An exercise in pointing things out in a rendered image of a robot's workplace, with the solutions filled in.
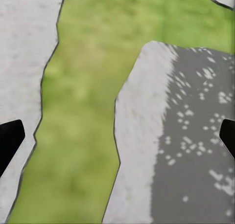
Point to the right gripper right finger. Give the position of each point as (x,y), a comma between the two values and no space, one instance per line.
(227,135)

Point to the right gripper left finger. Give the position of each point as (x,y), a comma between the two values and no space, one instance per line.
(12,135)

